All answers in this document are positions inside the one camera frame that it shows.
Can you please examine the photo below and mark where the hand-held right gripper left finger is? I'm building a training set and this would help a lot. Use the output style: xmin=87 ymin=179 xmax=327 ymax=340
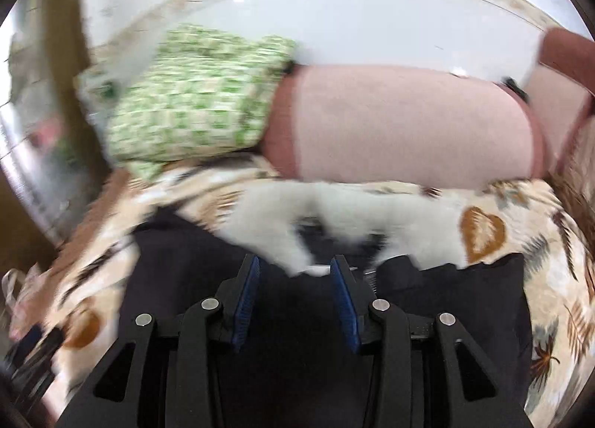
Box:
xmin=56 ymin=255 xmax=261 ymax=428

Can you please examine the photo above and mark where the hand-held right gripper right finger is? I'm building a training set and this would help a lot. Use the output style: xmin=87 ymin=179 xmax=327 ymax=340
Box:
xmin=329 ymin=255 xmax=533 ymax=428

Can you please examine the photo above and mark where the black coat with fur collar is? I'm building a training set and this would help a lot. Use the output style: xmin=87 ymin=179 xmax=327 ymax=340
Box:
xmin=118 ymin=181 xmax=534 ymax=428

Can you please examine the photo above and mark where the pink sofa bolster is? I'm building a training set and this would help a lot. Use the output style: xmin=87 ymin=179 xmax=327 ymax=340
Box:
xmin=259 ymin=64 xmax=548 ymax=190

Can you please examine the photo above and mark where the leaf print blanket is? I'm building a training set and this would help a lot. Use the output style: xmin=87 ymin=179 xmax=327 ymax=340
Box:
xmin=44 ymin=166 xmax=595 ymax=428

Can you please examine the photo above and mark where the green checkered quilt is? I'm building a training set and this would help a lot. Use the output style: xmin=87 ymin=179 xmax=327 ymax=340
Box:
xmin=75 ymin=24 xmax=299 ymax=181

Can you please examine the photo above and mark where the glass panel door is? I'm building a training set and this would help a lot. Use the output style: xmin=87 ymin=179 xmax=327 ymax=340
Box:
xmin=0 ymin=0 xmax=119 ymax=271

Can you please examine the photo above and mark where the small black object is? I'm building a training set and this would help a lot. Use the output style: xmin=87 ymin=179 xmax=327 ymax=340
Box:
xmin=503 ymin=77 xmax=531 ymax=106

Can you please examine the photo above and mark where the pink patchwork sofa backrest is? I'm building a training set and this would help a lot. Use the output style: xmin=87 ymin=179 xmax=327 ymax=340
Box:
xmin=524 ymin=26 xmax=595 ymax=180

